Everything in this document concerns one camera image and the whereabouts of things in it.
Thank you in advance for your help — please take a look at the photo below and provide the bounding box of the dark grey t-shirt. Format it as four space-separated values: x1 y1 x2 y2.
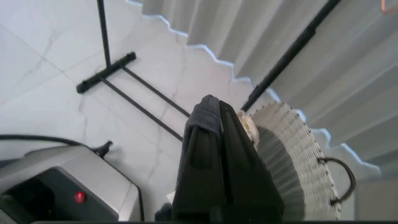
154 95 224 222

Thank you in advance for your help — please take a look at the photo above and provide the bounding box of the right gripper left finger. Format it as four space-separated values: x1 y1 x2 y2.
172 124 225 222

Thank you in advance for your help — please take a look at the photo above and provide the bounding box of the white laundry basket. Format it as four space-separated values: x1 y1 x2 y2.
250 101 357 222

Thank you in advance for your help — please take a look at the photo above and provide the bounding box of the cream printed garment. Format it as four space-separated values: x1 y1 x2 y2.
236 110 260 151

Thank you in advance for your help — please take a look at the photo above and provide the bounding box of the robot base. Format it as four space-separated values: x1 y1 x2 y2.
0 144 146 223

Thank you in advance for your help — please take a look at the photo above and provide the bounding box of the white curtain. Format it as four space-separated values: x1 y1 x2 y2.
126 0 398 175

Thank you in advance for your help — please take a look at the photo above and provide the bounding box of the black clothes rack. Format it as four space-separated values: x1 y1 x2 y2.
76 0 343 141

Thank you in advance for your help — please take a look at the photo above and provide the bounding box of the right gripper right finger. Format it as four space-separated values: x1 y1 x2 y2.
218 100 284 222

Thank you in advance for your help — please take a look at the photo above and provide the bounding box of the black cable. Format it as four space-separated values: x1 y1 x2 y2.
0 134 113 158

